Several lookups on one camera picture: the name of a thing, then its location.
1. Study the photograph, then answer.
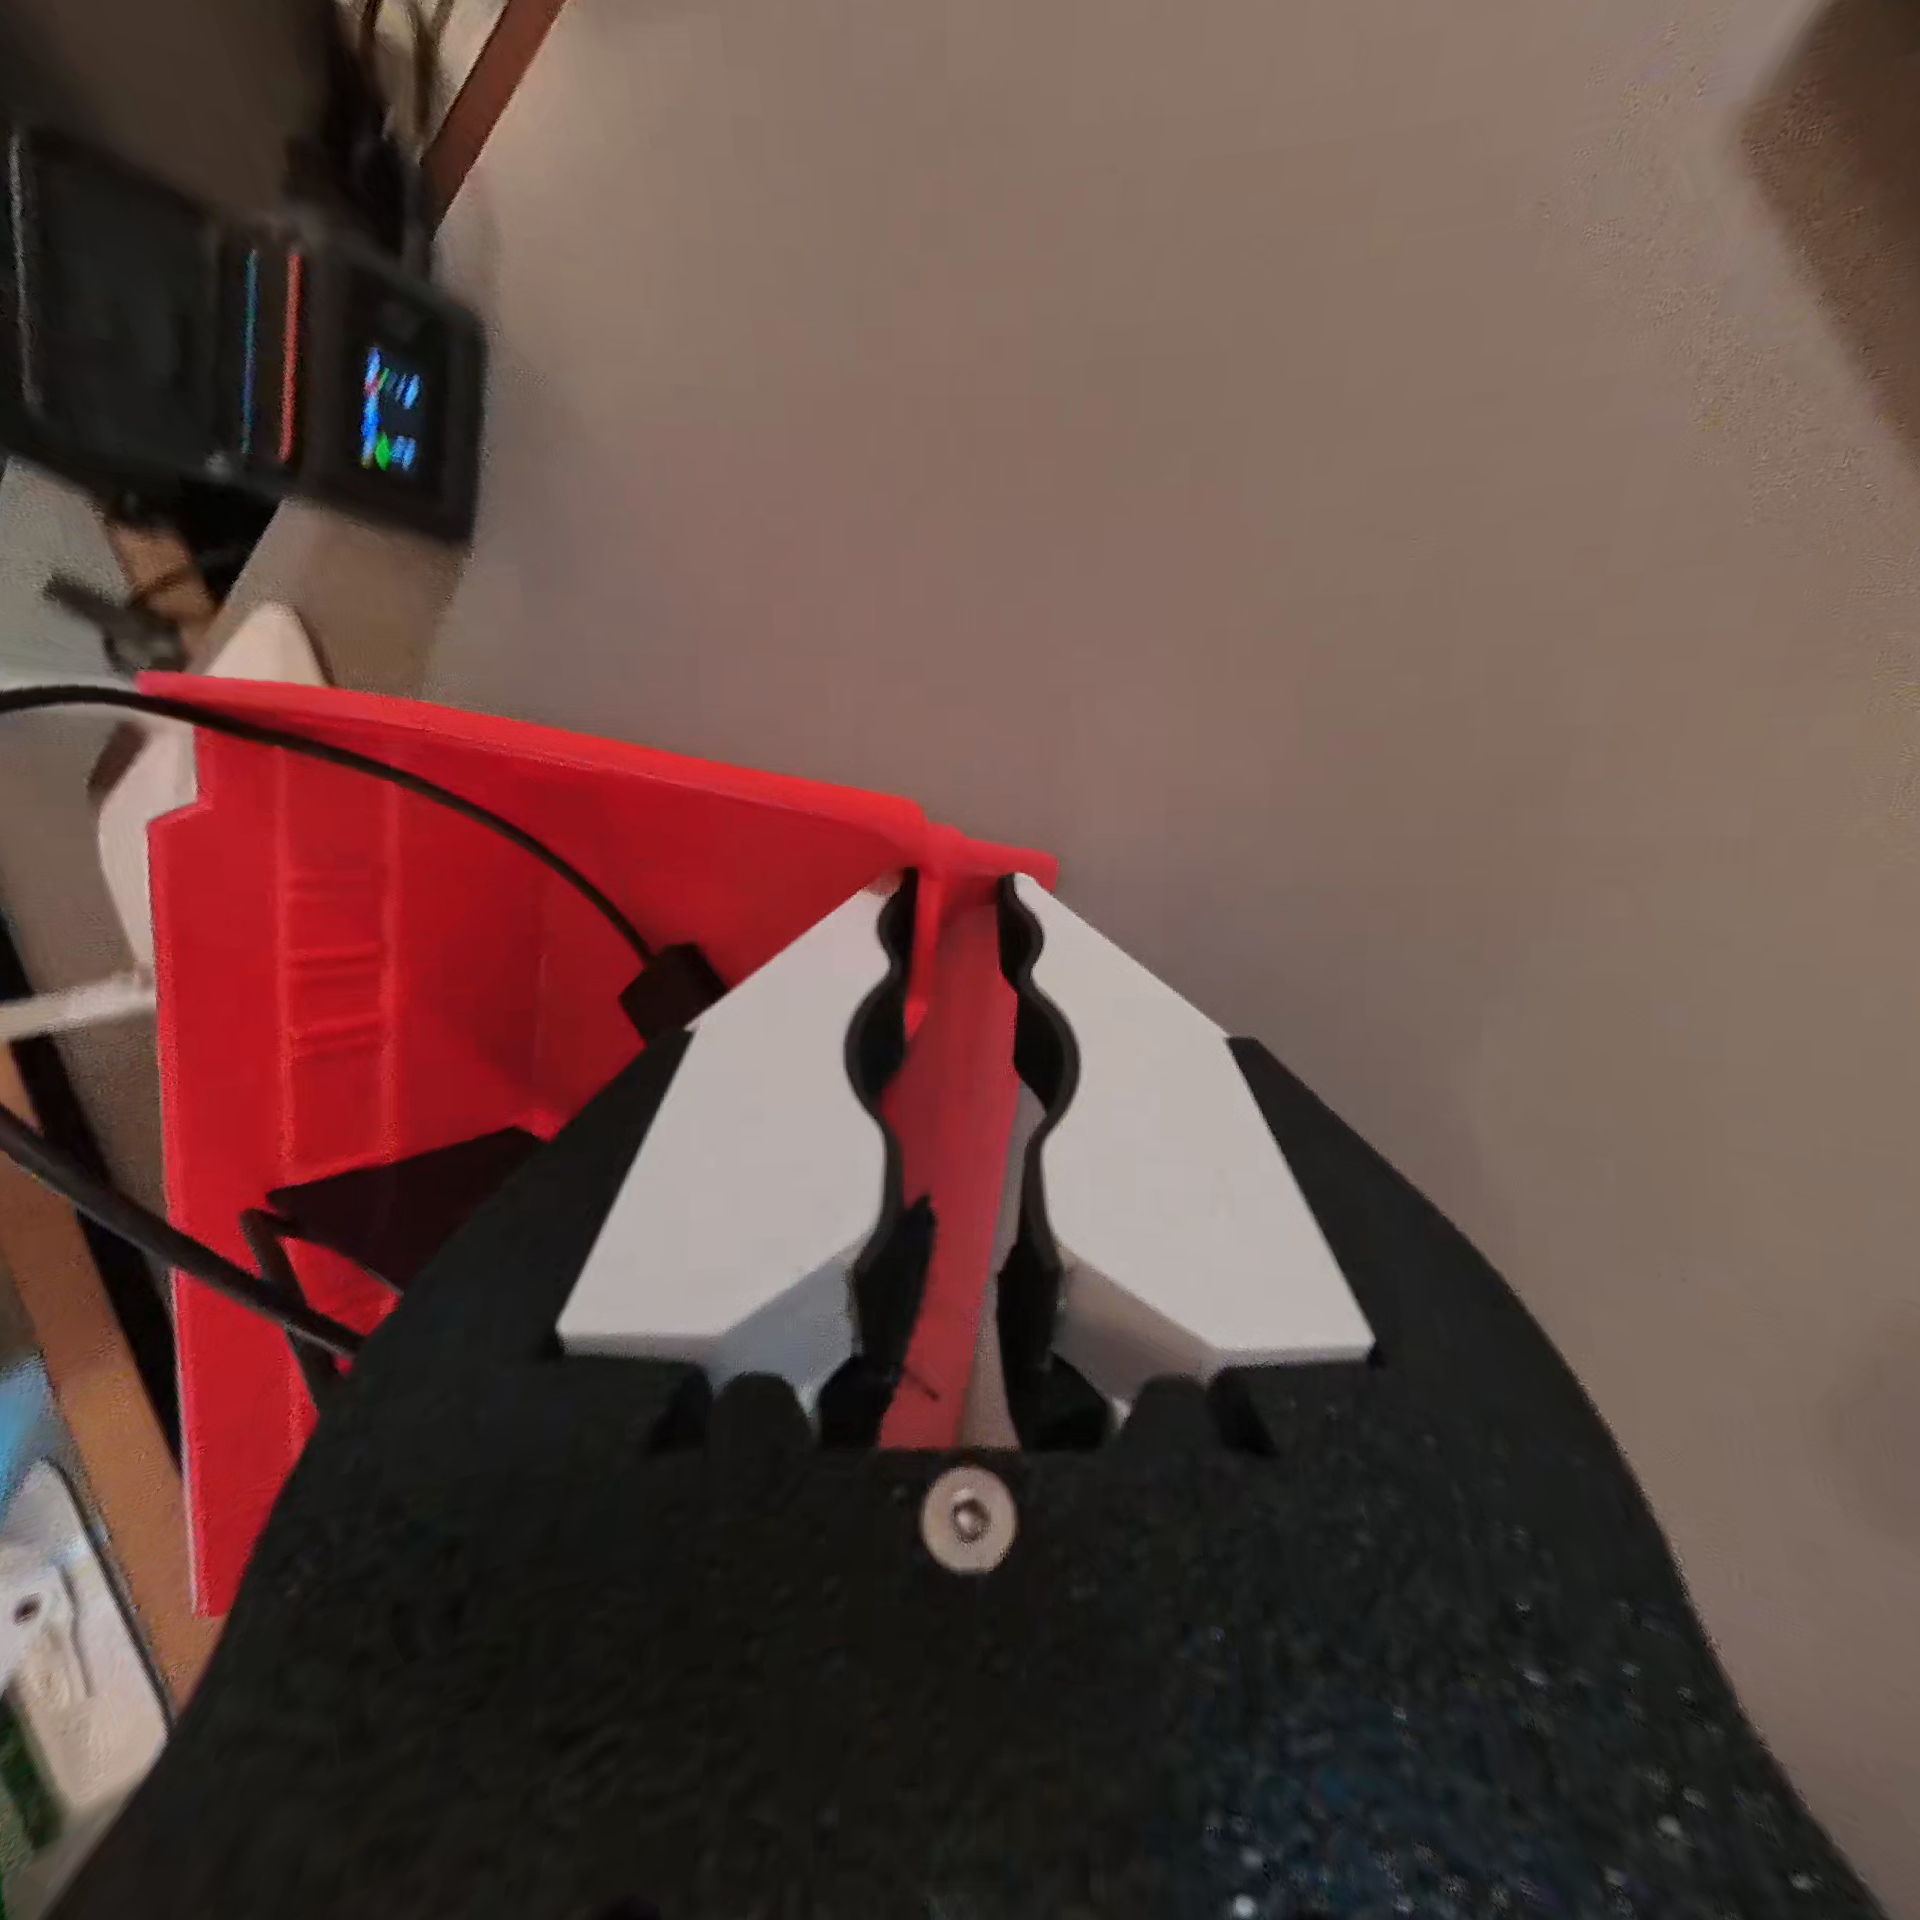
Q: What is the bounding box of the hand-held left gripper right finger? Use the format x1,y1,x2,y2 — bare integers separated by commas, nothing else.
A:
992,872,1379,1452

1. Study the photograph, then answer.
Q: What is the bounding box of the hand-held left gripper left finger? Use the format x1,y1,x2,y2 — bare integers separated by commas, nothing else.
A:
555,872,942,1452

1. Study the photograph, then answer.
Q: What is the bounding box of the black usb cable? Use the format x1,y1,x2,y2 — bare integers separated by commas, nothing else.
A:
0,682,726,1040

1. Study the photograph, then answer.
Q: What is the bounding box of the red plastic bin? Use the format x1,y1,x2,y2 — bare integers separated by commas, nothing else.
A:
142,672,1058,1618

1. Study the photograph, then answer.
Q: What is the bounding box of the wooden board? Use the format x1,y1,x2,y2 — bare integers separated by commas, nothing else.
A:
0,1036,219,1712

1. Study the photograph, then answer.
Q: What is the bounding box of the white stand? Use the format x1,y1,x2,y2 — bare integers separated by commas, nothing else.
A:
95,598,337,965

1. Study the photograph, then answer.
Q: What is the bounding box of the black charging case with display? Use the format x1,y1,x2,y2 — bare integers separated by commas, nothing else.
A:
0,128,489,541

